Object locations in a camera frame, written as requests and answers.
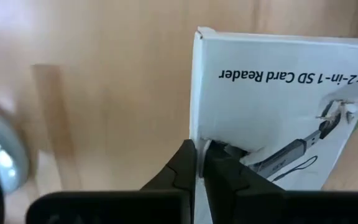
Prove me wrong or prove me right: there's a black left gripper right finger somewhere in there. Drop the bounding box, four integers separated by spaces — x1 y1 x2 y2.
203 141 358 224

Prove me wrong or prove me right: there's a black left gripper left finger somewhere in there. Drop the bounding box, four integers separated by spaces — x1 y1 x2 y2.
26 139 197 224

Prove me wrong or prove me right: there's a white card reader box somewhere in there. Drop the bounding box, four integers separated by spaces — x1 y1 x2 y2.
188 26 358 224

